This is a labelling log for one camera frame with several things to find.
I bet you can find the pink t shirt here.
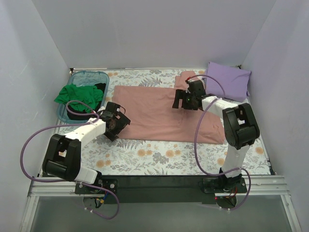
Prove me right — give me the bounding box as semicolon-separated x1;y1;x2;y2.
111;70;225;145

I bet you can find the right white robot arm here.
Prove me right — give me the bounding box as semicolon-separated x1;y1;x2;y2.
172;80;260;192

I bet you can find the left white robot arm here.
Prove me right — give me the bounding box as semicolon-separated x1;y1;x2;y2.
42;101;130;193

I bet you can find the floral table mat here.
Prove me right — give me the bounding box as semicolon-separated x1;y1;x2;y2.
82;70;270;175

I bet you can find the green t shirt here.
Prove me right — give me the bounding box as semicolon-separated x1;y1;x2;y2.
54;84;104;113

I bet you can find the black t shirt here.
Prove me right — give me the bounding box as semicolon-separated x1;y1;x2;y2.
67;84;103;120

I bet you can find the folded purple t shirt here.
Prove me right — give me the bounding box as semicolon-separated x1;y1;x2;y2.
206;62;251;102

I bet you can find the teal plastic basket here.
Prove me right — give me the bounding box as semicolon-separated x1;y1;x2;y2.
56;71;110;124

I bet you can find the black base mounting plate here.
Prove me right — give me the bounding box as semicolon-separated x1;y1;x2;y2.
75;175;248;204

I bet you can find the aluminium frame rail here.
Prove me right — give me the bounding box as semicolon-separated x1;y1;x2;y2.
20;175;301;232

